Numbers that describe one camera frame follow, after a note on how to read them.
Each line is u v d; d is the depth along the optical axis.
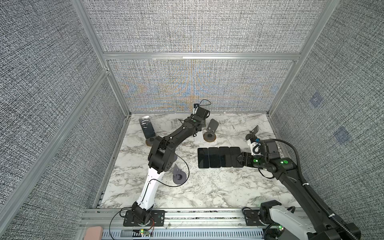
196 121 0.77
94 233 0.69
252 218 0.73
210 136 1.03
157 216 0.74
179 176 0.83
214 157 1.05
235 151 1.00
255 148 0.70
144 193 0.62
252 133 1.01
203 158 0.93
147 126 0.95
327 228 0.39
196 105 0.88
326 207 0.42
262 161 0.64
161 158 0.58
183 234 0.70
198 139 1.03
